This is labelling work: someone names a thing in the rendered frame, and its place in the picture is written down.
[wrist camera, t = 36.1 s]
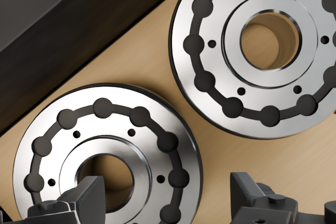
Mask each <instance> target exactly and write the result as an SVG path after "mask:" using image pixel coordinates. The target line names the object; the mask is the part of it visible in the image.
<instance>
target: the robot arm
mask: <svg viewBox="0 0 336 224"><path fill-rule="evenodd" d="M230 211H231V222H230V224H336V200H333V201H328V202H326V203H325V204H324V215H322V214H311V213H304V212H299V211H298V202H297V201H296V200H295V199H293V198H290V197H287V196H284V195H281V194H275V192H274V191H273V190H272V189H271V188H270V187H269V186H268V185H266V184H263V183H261V182H255V181H254V180H253V179H252V177H251V176H250V175H249V174H248V172H231V173H230ZM105 221H106V205H105V182H104V177H103V176H102V175H101V176H86V177H85V178H84V179H83V180H82V181H81V182H80V183H79V184H78V185H77V186H76V187H73V188H70V189H68V190H66V191H64V192H63V193H62V194H61V195H60V196H59V197H58V198H57V199H56V200H53V199H51V200H44V201H42V202H40V203H37V204H35V205H32V206H31V207H29V208H28V210H27V218H25V219H23V220H17V221H10V222H3V214H2V211H1V210H0V224H105Z"/></svg>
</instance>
